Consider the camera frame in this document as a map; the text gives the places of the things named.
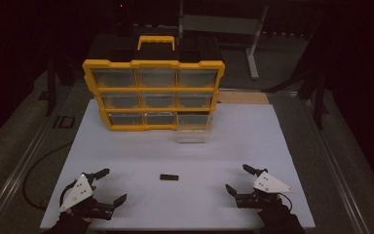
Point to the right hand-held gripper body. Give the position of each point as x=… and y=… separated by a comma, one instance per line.
x=268, y=183

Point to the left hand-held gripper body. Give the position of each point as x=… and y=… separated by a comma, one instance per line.
x=79, y=191

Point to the small black rectangular block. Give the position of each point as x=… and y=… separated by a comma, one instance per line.
x=169, y=177

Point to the clear plastic drawer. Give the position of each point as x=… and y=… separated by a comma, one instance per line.
x=192, y=133

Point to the person's left hand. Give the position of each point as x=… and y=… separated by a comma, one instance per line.
x=86, y=213

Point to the person's right hand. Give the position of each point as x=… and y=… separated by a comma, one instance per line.
x=272, y=212

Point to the brown cardboard piece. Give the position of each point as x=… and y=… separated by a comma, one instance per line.
x=243, y=97

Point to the black angled stand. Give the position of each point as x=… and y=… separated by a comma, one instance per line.
x=318, y=97

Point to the yellow and black drawer organizer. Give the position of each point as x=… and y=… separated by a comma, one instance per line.
x=156, y=88

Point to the grey metal stand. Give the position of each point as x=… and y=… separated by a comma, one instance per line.
x=222, y=24

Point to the black floor bracket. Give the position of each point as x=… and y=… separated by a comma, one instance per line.
x=64, y=122

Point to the metal frame rail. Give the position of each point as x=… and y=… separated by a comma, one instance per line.
x=16, y=177
x=334, y=162

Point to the black stand post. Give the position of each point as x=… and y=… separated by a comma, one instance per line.
x=51, y=87

